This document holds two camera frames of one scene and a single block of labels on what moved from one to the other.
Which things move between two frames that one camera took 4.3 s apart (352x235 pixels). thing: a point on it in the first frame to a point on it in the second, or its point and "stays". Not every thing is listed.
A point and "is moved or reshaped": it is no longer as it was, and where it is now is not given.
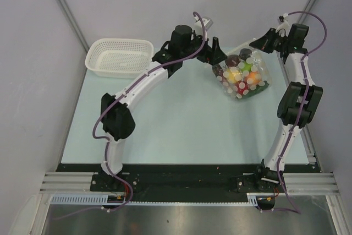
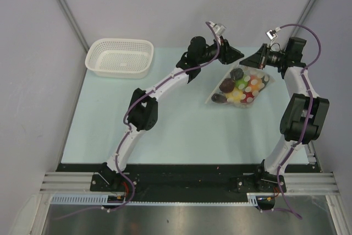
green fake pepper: (245, 66) to (241, 81)
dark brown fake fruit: (245, 53) to (237, 73)
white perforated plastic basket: (119, 58) stays
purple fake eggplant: (218, 70) to (218, 98)
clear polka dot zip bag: (245, 72) is moved or reshaped
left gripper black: (212, 55) to (227, 54)
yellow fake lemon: (234, 75) to (235, 94)
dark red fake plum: (232, 60) is moved or reshaped
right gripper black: (264, 43) to (257, 60)
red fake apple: (242, 88) to (248, 94)
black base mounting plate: (186, 182) stays
